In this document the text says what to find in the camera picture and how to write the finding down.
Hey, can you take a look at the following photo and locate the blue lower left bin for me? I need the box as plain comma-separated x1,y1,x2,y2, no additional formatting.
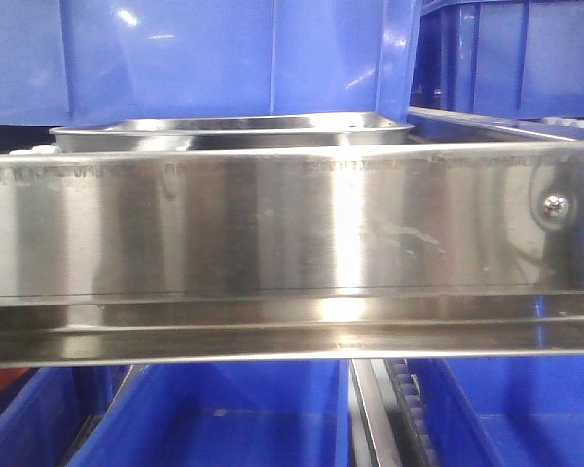
0,365,128,466

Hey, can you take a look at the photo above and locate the silver rail bolt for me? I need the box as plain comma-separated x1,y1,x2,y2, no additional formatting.
543,194,566,217

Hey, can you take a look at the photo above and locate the large blue upper crate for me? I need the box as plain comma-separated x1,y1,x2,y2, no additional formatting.
0,1,421,126

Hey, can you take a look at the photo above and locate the blue lower centre bin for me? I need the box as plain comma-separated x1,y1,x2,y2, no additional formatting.
69,360,348,466

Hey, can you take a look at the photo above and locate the silver metal tray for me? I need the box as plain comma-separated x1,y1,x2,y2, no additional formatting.
50,111,414,153

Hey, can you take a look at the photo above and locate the blue bin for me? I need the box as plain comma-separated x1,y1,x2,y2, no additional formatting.
0,365,128,466
69,360,348,466
408,356,584,466

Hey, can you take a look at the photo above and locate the blue lower right bin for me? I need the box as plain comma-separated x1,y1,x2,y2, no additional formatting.
408,356,584,466

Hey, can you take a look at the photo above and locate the blue upper right crate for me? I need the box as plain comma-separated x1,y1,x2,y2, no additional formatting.
411,1,584,119

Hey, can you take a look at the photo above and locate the roller track rail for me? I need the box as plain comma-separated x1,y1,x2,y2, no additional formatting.
348,359,440,466

